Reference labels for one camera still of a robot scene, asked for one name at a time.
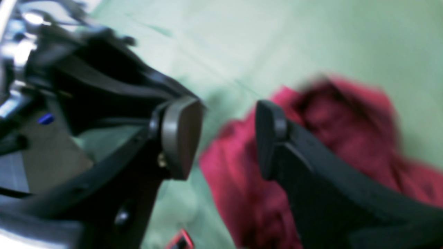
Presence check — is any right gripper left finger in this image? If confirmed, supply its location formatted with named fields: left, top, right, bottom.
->
left=1, top=97, right=203, bottom=249

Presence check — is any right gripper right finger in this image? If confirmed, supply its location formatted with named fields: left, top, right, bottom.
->
left=256, top=100, right=443, bottom=249

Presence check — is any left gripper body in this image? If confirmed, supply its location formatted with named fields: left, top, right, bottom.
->
left=27, top=27, right=197, bottom=135

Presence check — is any red T-shirt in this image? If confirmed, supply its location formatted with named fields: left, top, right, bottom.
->
left=199, top=77, right=442, bottom=249

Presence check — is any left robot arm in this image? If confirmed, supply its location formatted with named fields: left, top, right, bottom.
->
left=1, top=0, right=202, bottom=180

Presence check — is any orange black clamp far left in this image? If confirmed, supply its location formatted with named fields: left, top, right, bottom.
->
left=165, top=230, right=195, bottom=249

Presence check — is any green table cloth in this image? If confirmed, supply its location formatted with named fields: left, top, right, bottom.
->
left=93, top=0, right=442, bottom=249

